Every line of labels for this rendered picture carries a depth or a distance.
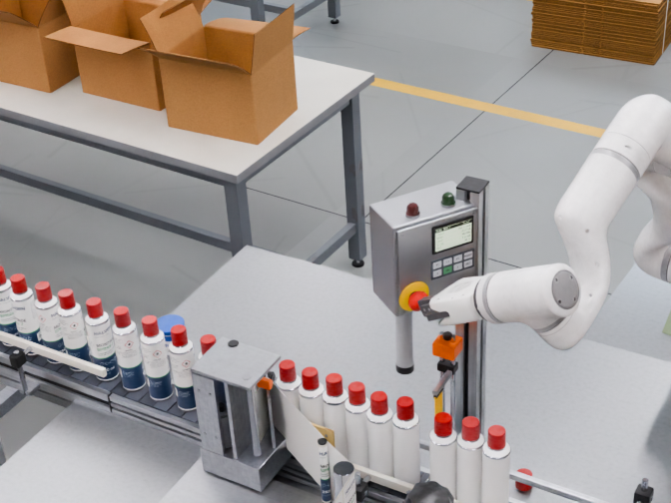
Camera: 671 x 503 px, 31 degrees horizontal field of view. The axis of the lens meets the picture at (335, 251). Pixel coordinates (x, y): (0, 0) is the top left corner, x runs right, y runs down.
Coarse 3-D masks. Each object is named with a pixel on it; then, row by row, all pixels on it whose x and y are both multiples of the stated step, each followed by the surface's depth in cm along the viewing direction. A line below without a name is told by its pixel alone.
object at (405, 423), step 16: (400, 400) 229; (400, 416) 229; (416, 416) 231; (400, 432) 230; (416, 432) 231; (400, 448) 233; (416, 448) 234; (400, 464) 235; (416, 464) 236; (416, 480) 238
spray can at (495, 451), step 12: (492, 432) 221; (504, 432) 220; (492, 444) 221; (504, 444) 222; (492, 456) 222; (504, 456) 222; (492, 468) 223; (504, 468) 223; (492, 480) 225; (504, 480) 225; (492, 492) 226; (504, 492) 227
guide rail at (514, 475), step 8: (424, 440) 238; (424, 448) 237; (512, 472) 229; (520, 480) 228; (528, 480) 227; (536, 480) 227; (544, 488) 226; (552, 488) 225; (560, 488) 225; (568, 496) 224; (576, 496) 223; (584, 496) 223
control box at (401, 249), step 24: (432, 192) 217; (384, 216) 211; (432, 216) 210; (456, 216) 211; (384, 240) 212; (408, 240) 209; (384, 264) 215; (408, 264) 212; (384, 288) 218; (408, 288) 214; (432, 288) 217; (408, 312) 217
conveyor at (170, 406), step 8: (120, 384) 270; (112, 392) 268; (120, 392) 268; (128, 392) 268; (136, 392) 268; (144, 392) 267; (136, 400) 265; (144, 400) 265; (152, 400) 265; (168, 400) 265; (176, 400) 265; (160, 408) 263; (168, 408) 262; (176, 408) 262; (184, 416) 260; (192, 416) 260; (424, 472) 242; (424, 480) 240; (376, 488) 239; (384, 488) 239; (400, 496) 237
